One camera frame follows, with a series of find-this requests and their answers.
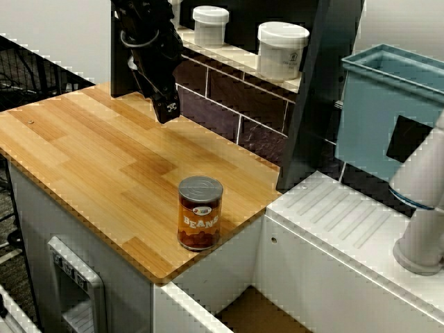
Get black wire mesh basket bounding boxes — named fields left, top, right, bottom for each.
left=0, top=34, right=96, bottom=105

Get white jar with printed logo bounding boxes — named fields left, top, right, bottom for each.
left=256, top=21, right=310, bottom=81

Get plain white plastic jar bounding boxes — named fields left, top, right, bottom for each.
left=192, top=6, right=230, bottom=49

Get dark purple tile backsplash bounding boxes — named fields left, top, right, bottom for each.
left=173, top=55, right=296, bottom=167

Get beige shelf board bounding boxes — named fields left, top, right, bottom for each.
left=176, top=27, right=301, bottom=94

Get black square sticker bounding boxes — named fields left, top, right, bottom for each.
left=386, top=114, right=434, bottom=164

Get black hutch side panel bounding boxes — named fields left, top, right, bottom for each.
left=277, top=0, right=365, bottom=191
left=110, top=0, right=140, bottom=99

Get silver metal rail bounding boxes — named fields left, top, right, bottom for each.
left=0, top=284, right=41, bottom=333

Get white kitchen cabinet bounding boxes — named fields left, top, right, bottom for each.
left=5, top=152, right=155, bottom=333

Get white toy faucet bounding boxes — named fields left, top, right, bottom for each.
left=387, top=110, right=444, bottom=277

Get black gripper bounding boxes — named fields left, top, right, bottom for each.
left=128, top=24, right=185, bottom=124

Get beans can with orange label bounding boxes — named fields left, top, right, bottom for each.
left=176, top=175, right=224, bottom=251

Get blue plastic bin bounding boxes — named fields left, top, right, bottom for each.
left=334, top=43, right=444, bottom=188

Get white toy sink unit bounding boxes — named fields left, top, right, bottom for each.
left=152, top=169, right=444, bottom=333

